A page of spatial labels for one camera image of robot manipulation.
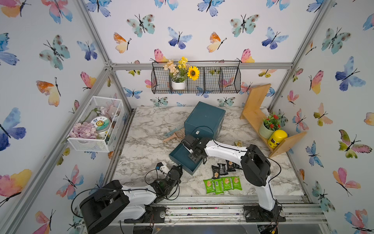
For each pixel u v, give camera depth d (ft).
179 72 2.84
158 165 2.64
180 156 3.07
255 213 2.41
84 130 1.95
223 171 2.85
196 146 2.16
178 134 3.44
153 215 2.38
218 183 2.71
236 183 2.71
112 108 2.59
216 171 2.84
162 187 2.17
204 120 2.78
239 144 3.23
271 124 2.84
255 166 1.66
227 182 2.76
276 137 2.73
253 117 3.44
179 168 2.77
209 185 2.70
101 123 2.15
